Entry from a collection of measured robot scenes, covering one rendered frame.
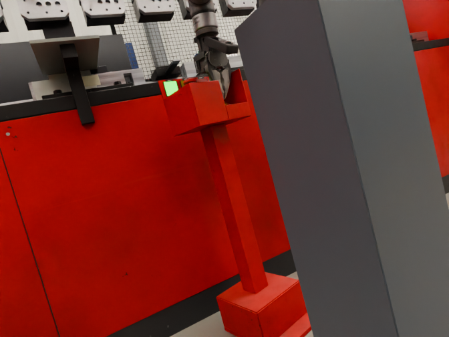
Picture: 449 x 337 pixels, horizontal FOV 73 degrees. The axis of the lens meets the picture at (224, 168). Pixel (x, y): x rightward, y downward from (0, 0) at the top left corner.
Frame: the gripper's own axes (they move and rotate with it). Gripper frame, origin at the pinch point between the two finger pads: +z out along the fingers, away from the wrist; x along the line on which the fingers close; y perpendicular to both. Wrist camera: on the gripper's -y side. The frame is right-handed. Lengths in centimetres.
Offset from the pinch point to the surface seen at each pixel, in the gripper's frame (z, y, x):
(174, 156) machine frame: 16.2, 23.1, 9.2
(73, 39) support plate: -23.0, 19.1, 34.4
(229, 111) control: 5.8, -5.0, 3.6
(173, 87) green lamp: -5.9, 11.3, 10.5
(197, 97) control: 0.3, -4.5, 13.4
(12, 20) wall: -212, 478, -26
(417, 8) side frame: -39, 1, -180
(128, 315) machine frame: 64, 26, 38
